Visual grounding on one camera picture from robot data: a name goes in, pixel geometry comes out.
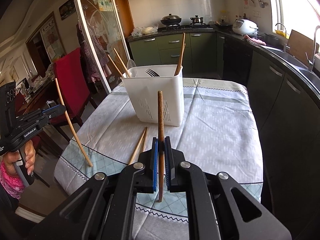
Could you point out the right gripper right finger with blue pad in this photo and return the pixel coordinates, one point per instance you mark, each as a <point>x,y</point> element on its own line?
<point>169,164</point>

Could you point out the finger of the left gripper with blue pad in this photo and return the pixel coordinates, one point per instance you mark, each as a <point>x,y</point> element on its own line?
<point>57,109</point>

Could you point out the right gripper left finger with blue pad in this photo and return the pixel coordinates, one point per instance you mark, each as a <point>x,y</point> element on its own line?
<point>154,161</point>

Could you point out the light wooden chopstick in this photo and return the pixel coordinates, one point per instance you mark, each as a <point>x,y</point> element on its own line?
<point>122,63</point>
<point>183,41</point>
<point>138,146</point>
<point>72,127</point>

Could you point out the dark-tipped wooden chopstick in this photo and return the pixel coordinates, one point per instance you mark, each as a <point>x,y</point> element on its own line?
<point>179,65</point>
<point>115,66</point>
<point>144,139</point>
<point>161,161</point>

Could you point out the white plastic utensil holder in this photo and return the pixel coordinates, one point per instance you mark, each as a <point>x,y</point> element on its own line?
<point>143,94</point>

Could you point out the black plastic fork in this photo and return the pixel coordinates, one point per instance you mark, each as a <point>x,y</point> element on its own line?
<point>152,73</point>

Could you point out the cluttered dining table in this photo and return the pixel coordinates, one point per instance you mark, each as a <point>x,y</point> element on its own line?
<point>33,95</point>

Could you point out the red upholstered chair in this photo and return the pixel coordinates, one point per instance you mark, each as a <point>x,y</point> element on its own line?
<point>74,90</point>

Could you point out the pink sleeve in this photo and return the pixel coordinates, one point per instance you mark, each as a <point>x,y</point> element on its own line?
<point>12,185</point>

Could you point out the green lower cabinets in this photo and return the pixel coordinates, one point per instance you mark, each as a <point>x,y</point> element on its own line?
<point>200,53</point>

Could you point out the plastic bag with food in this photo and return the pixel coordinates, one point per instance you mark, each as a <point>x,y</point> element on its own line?
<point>140,31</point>

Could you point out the glass sliding door with flowers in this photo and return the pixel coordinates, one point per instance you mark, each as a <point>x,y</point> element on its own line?
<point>100,23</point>

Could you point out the gas stove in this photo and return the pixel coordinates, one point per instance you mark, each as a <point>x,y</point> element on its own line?
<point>184,27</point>

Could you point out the black wok with lid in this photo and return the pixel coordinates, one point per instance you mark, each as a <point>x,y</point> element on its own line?
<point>171,20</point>

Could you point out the small steel pot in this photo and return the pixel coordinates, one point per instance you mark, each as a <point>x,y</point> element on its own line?
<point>196,20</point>

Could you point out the dark lower cabinets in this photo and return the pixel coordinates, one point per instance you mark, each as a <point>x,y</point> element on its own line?
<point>286,110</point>

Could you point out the black frying pan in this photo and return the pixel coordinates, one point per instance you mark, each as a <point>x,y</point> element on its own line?
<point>222,25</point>

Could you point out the pink cloth on counter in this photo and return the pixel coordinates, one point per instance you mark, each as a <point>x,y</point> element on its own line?
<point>254,41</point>

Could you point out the white rice cooker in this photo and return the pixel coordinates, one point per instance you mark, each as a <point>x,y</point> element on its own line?
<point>244,27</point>

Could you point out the dark pot by sink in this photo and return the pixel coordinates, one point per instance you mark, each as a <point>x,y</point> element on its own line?
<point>271,40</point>

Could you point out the yellow sponge basket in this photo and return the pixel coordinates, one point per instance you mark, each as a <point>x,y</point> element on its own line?
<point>281,33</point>

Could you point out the double stainless sink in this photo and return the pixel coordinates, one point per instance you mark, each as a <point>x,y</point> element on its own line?
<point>294,62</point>

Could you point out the wooden cutting board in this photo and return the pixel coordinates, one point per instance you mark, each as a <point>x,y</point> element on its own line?
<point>300,47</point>

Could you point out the tall chrome faucet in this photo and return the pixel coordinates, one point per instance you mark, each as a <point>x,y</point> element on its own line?
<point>311,60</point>

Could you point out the framed picture on wall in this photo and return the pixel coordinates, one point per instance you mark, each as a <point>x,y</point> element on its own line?
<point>67,9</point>

